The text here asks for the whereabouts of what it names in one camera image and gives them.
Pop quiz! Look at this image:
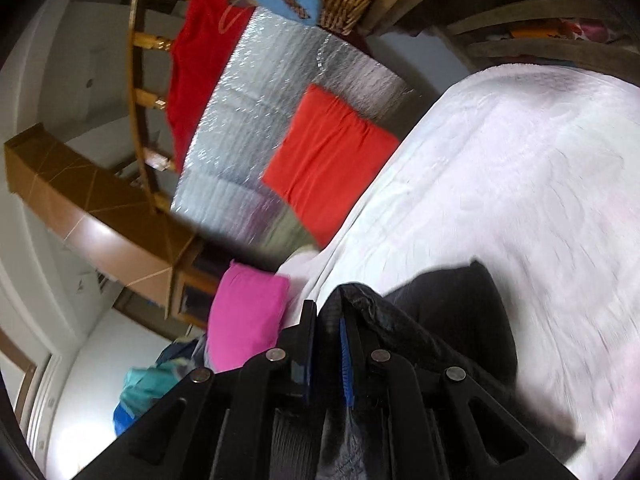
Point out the blue jacket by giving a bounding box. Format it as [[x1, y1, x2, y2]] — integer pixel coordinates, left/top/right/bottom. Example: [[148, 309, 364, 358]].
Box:
[[112, 400, 146, 436]]

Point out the pink pillow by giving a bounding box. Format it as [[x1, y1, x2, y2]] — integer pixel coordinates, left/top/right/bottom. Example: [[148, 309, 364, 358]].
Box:
[[206, 260, 292, 373]]

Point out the teal shirt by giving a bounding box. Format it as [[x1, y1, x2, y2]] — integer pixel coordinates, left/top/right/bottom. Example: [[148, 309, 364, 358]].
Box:
[[120, 355, 193, 418]]

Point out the wooden stair railing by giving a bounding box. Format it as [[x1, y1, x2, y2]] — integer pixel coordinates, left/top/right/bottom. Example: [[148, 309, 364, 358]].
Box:
[[127, 0, 201, 216]]

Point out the silver foil insulation sheet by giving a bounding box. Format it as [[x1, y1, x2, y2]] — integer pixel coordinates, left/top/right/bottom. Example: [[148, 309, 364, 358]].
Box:
[[170, 7, 416, 271]]

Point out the red cloth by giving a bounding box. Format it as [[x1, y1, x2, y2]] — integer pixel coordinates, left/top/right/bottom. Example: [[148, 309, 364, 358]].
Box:
[[166, 0, 256, 173]]

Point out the red-orange pillow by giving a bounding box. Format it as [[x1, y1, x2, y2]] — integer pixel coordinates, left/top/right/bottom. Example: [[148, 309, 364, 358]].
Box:
[[261, 84, 401, 250]]

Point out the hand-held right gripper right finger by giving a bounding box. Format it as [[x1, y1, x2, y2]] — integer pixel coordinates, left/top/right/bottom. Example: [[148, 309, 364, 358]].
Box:
[[339, 305, 571, 480]]

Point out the wooden table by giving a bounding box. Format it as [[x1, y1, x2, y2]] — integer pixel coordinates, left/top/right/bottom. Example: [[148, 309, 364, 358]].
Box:
[[360, 0, 640, 68]]

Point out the dark quilted jacket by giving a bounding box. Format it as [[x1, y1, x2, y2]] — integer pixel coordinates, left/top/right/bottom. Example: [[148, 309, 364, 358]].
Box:
[[320, 257, 586, 480]]

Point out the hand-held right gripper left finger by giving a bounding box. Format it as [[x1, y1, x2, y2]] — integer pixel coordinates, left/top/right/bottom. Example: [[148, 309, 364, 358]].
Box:
[[70, 299, 318, 480]]

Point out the wooden column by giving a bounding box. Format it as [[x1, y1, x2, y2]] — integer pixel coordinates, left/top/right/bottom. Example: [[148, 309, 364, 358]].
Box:
[[4, 125, 221, 331]]

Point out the white blanket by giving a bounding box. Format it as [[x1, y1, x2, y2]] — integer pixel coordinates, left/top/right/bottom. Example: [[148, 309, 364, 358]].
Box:
[[277, 62, 640, 480]]

